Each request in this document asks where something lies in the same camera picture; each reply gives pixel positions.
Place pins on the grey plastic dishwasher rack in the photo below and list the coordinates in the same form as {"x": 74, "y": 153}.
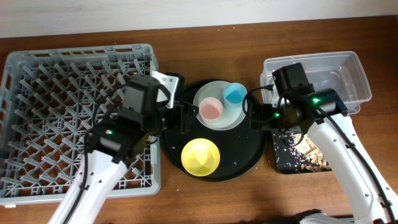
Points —
{"x": 49, "y": 99}

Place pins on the pink plastic cup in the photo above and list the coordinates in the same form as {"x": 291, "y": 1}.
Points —
{"x": 210, "y": 109}

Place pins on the black rectangular tray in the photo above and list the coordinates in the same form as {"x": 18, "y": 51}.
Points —
{"x": 286, "y": 161}

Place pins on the food scraps and rice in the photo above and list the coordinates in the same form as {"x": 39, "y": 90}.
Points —
{"x": 311, "y": 152}

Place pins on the yellow bowl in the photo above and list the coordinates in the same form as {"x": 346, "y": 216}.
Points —
{"x": 200, "y": 157}

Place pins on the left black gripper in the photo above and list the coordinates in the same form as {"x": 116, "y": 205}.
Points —
{"x": 181, "y": 115}

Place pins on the round black tray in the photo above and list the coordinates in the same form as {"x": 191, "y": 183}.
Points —
{"x": 240, "y": 147}

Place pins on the blue plastic cup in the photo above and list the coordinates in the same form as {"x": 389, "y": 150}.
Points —
{"x": 233, "y": 95}

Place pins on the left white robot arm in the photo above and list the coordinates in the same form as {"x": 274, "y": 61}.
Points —
{"x": 122, "y": 121}

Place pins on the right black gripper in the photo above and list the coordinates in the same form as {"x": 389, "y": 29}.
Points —
{"x": 261, "y": 114}

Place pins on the grey round plate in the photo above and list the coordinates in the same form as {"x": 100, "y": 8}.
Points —
{"x": 229, "y": 118}

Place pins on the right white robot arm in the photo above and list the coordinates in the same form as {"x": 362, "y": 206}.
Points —
{"x": 323, "y": 117}

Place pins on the clear plastic bin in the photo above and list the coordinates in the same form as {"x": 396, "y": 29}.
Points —
{"x": 341, "y": 71}

